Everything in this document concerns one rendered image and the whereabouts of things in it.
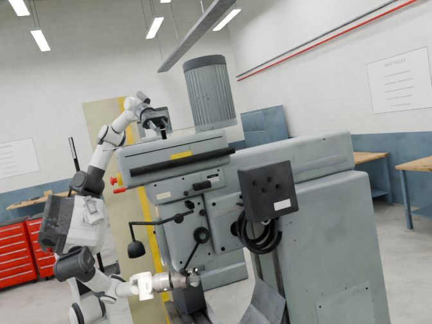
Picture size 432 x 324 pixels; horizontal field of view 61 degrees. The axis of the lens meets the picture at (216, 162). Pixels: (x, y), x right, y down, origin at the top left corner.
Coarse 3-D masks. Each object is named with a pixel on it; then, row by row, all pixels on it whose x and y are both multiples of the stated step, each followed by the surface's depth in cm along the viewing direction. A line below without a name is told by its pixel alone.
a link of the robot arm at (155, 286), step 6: (150, 276) 171; (156, 276) 169; (138, 282) 170; (144, 282) 169; (150, 282) 169; (156, 282) 168; (144, 288) 168; (150, 288) 168; (156, 288) 167; (144, 294) 167; (150, 294) 168
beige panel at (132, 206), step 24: (120, 96) 324; (96, 120) 318; (96, 144) 319; (144, 192) 333; (120, 216) 328; (144, 216) 334; (120, 240) 329; (144, 240) 335; (120, 264) 330; (144, 264) 336; (144, 312) 338
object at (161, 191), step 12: (216, 168) 160; (168, 180) 154; (180, 180) 155; (192, 180) 157; (204, 180) 158; (216, 180) 160; (156, 192) 152; (168, 192) 154; (180, 192) 155; (192, 192) 157; (204, 192) 159; (156, 204) 153
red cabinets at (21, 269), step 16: (0, 224) 573; (16, 224) 561; (32, 224) 562; (0, 240) 555; (16, 240) 561; (32, 240) 565; (0, 256) 556; (16, 256) 562; (32, 256) 575; (48, 256) 569; (0, 272) 556; (16, 272) 563; (32, 272) 569; (48, 272) 571; (0, 288) 559
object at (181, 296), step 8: (200, 280) 208; (184, 288) 203; (192, 288) 205; (200, 288) 208; (176, 296) 216; (184, 296) 203; (192, 296) 205; (200, 296) 208; (184, 304) 205; (192, 304) 206; (200, 304) 208; (192, 312) 206
